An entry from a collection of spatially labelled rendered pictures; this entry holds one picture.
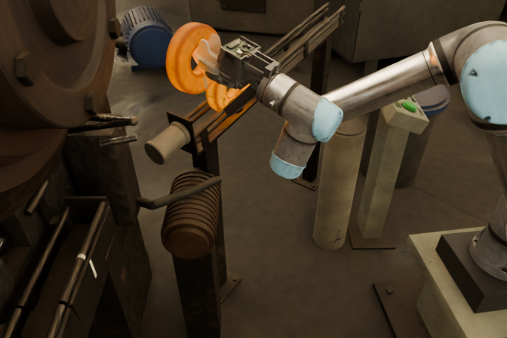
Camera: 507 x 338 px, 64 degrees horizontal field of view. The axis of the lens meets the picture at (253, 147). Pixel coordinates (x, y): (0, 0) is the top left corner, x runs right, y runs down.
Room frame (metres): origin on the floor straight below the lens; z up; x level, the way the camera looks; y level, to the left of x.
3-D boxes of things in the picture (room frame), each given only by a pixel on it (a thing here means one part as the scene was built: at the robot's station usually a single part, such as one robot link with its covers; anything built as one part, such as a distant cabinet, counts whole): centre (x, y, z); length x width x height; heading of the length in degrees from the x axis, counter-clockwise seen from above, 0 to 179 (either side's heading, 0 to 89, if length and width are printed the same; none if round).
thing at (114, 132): (0.63, 0.30, 0.68); 0.11 x 0.08 x 0.24; 90
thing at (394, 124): (1.08, -0.44, 0.31); 0.24 x 0.16 x 0.62; 0
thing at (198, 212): (0.72, 0.15, 0.27); 0.22 x 0.13 x 0.53; 0
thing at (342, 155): (1.04, -0.29, 0.26); 0.12 x 0.12 x 0.52
